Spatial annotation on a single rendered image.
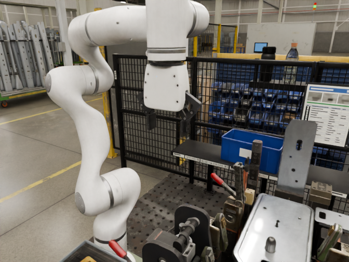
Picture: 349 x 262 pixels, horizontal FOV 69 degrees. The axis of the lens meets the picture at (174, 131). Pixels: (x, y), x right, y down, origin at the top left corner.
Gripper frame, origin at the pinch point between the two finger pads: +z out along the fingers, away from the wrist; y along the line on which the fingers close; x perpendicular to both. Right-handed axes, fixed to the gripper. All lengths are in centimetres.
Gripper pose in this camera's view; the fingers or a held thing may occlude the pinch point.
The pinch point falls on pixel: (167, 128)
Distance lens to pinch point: 61.3
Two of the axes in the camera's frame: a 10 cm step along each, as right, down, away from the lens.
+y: 8.7, 1.7, -4.7
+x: 5.0, -3.0, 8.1
